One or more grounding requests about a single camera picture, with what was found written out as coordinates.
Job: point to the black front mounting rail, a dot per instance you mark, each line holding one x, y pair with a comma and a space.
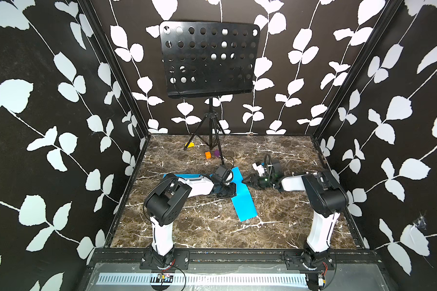
184, 259

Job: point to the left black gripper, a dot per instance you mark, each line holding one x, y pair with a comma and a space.
232, 192

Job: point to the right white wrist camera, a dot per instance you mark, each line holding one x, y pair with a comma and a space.
259, 168

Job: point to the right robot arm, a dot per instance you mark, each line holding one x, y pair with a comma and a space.
326, 196

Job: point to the cyan paper sheet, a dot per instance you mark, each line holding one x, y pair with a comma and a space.
243, 203
185, 178

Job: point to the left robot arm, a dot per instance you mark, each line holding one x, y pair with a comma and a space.
166, 200

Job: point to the black perforated music stand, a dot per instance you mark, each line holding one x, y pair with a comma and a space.
209, 60

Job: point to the white slotted cable duct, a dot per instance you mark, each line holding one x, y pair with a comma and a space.
145, 279

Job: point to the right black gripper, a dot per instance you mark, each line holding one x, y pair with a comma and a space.
255, 179

